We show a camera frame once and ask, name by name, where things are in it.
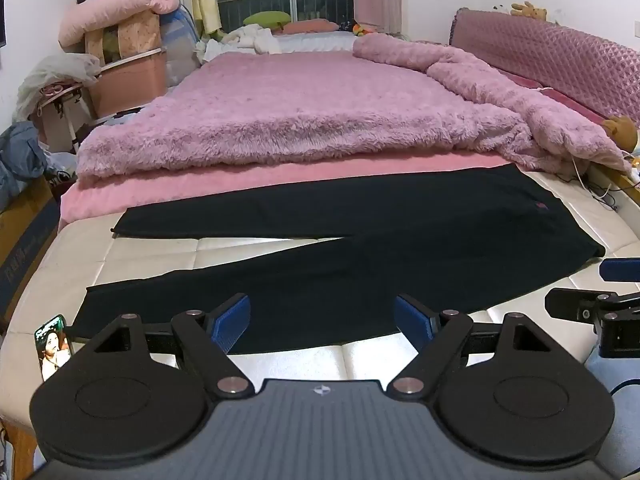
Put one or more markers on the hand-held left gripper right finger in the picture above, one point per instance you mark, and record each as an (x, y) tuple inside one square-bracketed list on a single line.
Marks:
[(412, 321)]

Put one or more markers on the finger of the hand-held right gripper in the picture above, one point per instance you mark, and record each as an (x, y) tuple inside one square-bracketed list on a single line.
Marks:
[(620, 269), (570, 302)]

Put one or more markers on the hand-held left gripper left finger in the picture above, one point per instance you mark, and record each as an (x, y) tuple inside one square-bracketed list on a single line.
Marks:
[(231, 324)]

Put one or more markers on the black pants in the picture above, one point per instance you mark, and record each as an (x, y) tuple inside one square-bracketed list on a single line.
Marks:
[(400, 240)]

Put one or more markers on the light blue cloth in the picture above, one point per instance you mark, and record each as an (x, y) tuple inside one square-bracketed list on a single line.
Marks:
[(625, 410)]

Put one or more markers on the cream quilted mattress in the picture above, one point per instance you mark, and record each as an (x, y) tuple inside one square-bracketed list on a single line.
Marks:
[(150, 255)]

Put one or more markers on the brown teddy bear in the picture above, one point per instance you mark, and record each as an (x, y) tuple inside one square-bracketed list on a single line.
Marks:
[(620, 132)]

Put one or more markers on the pink bed sheet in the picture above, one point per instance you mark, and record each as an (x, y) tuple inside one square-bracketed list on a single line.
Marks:
[(200, 190)]

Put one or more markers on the smartphone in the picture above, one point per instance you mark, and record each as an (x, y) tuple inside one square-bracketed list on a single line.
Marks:
[(52, 350)]

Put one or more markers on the pink fluffy blanket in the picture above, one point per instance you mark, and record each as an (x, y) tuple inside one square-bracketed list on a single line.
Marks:
[(300, 105)]

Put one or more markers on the pink quilted headboard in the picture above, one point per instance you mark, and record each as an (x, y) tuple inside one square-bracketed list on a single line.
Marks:
[(550, 50)]

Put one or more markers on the pink storage box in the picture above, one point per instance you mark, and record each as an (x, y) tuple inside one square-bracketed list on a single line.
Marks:
[(130, 85)]

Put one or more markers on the blue-grey jacket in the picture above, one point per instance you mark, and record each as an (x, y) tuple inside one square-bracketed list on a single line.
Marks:
[(20, 155)]

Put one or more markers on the tan plush toy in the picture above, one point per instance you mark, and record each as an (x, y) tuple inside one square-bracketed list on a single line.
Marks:
[(530, 11)]

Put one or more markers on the blue plaid bag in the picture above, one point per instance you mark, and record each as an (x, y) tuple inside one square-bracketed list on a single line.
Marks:
[(177, 45)]

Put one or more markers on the white crumpled cloth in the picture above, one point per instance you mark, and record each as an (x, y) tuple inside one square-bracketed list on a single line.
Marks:
[(245, 40)]

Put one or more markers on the white pillow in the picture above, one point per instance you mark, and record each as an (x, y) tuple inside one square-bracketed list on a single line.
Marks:
[(315, 42)]

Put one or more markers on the colourful plush toy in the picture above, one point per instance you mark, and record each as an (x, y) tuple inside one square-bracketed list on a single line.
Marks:
[(362, 29)]

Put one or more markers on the white tulle cloth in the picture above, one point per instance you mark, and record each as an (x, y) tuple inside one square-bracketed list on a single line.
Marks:
[(55, 72)]

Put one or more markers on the green pillow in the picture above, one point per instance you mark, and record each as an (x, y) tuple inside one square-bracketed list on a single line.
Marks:
[(265, 18)]

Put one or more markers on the orange pillow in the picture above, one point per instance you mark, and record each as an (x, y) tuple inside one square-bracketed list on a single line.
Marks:
[(310, 26)]

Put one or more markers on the brown floral bedding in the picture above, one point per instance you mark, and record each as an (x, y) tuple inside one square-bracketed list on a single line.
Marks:
[(135, 30)]

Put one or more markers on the pink folded comforter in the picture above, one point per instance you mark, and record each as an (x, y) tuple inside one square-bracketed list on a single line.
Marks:
[(115, 10)]

